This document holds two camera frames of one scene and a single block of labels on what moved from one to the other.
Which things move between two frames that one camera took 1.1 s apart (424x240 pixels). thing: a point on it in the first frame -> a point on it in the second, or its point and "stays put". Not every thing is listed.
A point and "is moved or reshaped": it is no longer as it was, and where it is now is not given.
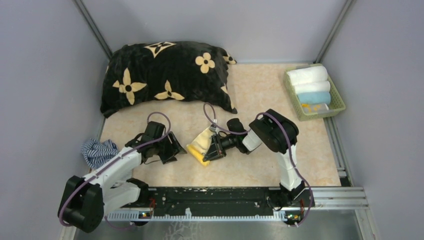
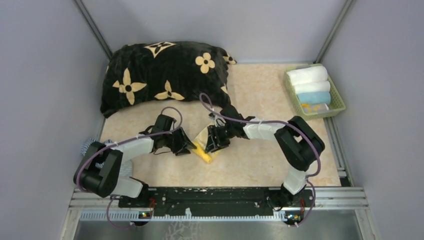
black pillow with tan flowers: (139, 72) stays put
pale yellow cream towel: (201, 144) is moved or reshaped
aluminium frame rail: (340, 198) stays put
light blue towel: (314, 97) stays put
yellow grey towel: (314, 108) stays put
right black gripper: (216, 150) -> (214, 143)
